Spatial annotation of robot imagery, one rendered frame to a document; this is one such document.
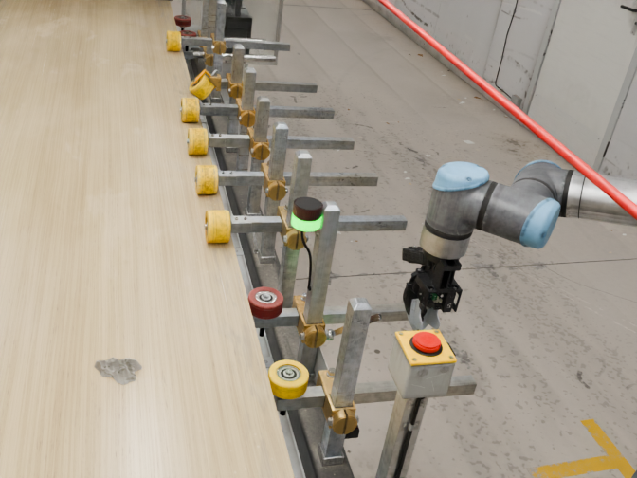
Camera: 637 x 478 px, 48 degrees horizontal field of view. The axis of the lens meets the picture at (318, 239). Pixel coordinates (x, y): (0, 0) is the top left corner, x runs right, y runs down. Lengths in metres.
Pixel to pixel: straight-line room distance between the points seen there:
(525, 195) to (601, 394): 1.95
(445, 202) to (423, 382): 0.38
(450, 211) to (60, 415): 0.77
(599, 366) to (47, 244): 2.33
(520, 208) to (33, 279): 1.03
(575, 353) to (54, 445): 2.45
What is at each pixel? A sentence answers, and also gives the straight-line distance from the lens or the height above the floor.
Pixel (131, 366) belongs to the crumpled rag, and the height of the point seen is 0.91.
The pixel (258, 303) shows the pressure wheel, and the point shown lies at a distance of 1.59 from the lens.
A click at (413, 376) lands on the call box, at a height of 1.20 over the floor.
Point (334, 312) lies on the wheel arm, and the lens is 1.68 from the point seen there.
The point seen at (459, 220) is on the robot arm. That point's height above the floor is 1.26.
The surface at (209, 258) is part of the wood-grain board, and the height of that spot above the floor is 0.90.
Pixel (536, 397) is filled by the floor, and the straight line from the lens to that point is 3.00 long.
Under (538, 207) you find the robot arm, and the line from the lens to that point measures 1.27.
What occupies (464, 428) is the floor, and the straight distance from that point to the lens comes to 2.76.
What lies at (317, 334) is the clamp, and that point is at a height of 0.86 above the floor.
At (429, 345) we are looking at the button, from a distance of 1.03.
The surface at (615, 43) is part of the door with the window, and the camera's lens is 4.97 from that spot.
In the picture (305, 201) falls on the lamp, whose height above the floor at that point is 1.17.
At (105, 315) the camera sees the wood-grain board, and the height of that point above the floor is 0.90.
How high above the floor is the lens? 1.85
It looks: 31 degrees down
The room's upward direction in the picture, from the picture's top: 9 degrees clockwise
